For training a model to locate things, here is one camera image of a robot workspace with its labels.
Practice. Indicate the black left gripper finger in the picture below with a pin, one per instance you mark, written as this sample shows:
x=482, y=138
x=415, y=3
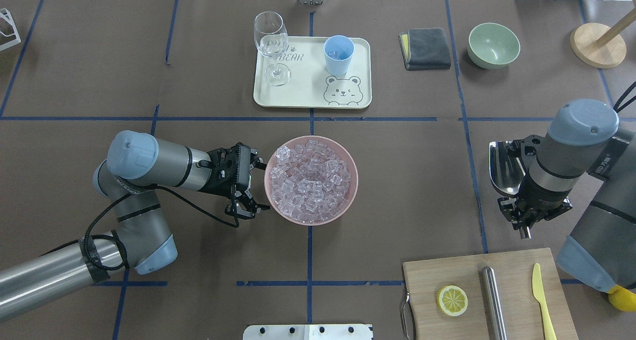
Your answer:
x=242, y=204
x=256, y=162

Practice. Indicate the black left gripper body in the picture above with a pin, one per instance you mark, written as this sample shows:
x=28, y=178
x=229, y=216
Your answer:
x=219, y=182

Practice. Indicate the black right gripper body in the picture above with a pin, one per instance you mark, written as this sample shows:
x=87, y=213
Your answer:
x=542, y=202

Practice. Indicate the metal ice scoop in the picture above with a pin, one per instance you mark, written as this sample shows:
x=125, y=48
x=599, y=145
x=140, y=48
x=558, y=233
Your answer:
x=506, y=175

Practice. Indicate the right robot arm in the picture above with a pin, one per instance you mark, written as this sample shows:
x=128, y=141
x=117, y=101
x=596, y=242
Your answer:
x=536, y=175

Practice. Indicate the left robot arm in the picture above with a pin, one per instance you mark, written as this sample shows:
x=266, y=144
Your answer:
x=137, y=165

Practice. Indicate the clear ice cubes pile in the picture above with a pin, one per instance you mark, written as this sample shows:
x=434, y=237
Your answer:
x=310, y=181

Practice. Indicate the light blue cup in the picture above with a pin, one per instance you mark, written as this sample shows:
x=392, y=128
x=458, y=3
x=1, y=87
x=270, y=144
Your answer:
x=338, y=52

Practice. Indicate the pink bowl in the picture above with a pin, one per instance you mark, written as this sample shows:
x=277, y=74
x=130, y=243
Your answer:
x=311, y=180

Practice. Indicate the cream bear tray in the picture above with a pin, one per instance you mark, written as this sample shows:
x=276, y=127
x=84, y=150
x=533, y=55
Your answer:
x=310, y=84

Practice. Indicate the metal rod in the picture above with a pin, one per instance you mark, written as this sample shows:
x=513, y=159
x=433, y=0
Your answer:
x=493, y=306

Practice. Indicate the clear wine glass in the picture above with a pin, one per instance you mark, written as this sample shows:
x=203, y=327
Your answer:
x=271, y=40

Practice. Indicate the lemon half slice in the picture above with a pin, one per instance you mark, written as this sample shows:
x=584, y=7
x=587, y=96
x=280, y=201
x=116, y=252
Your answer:
x=452, y=300

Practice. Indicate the wooden cutting board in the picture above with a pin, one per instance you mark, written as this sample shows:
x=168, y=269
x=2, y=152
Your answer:
x=513, y=273

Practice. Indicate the yellow plastic knife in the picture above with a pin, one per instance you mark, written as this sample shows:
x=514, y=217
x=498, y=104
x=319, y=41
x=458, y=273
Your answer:
x=539, y=294

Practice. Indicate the green bowl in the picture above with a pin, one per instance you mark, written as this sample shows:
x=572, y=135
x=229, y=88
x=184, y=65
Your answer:
x=493, y=46

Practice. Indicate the wooden round stand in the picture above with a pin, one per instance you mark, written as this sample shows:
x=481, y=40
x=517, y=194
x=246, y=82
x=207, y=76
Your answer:
x=599, y=45

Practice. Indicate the grey folded cloth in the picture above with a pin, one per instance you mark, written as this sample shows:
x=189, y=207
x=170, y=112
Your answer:
x=425, y=49

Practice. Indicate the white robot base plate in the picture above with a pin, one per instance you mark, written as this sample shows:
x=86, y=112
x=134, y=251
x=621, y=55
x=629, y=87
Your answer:
x=309, y=332

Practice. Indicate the white wire cup rack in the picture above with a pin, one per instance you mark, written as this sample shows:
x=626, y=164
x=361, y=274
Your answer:
x=9, y=35

